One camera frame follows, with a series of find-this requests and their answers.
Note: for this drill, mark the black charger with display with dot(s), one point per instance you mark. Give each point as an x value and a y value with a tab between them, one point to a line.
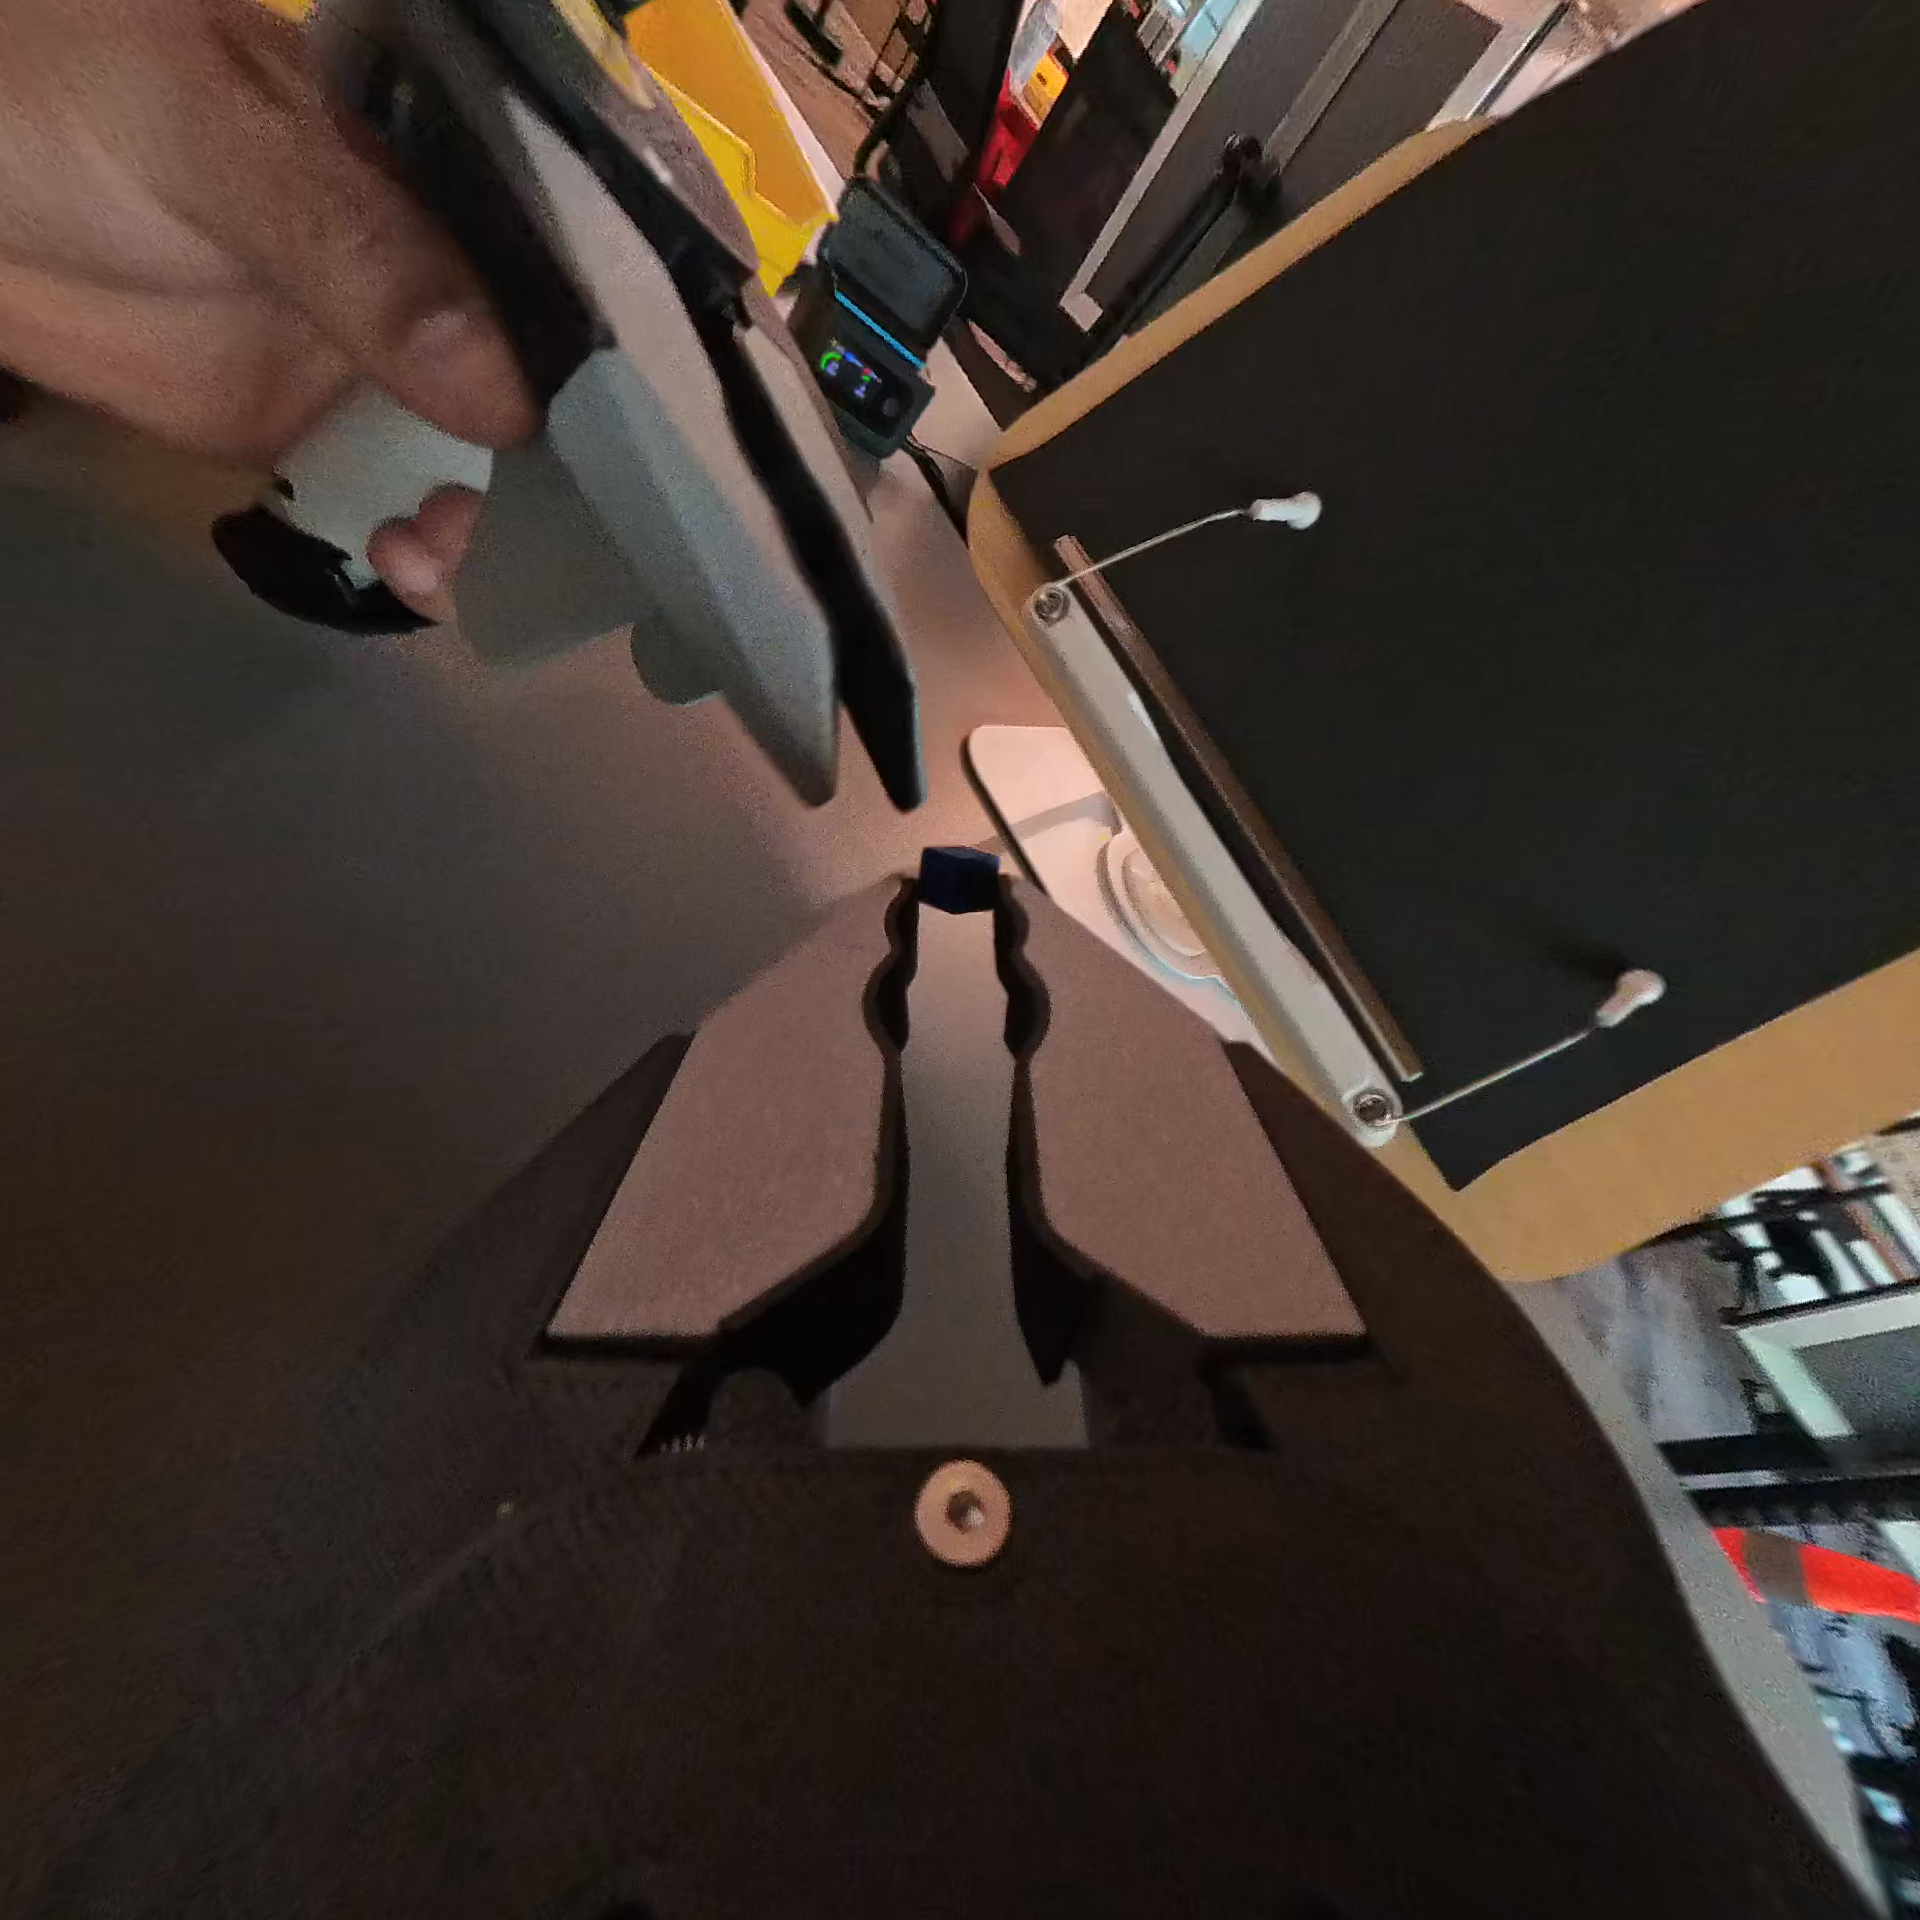
879	316

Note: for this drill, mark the red and white object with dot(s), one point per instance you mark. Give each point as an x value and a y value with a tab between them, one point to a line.
1829	1583

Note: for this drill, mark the metal page holder clip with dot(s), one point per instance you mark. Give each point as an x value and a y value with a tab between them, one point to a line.
1287	513
1629	994

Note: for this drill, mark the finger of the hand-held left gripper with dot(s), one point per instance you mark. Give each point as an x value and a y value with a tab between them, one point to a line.
848	494
704	510

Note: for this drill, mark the small blue cube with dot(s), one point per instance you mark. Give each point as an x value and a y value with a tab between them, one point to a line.
957	879

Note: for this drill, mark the black metal rack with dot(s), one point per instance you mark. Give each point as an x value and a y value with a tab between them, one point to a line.
1799	1465

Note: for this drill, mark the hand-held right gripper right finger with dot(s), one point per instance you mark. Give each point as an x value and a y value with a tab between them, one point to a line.
1171	1185

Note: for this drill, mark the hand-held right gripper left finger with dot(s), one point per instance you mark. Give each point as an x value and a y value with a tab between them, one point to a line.
751	1172

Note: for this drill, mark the yellow plastic bin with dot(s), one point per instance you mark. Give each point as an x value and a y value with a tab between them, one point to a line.
734	135

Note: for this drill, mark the person's left hand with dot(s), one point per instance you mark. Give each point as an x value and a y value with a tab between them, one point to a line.
182	211

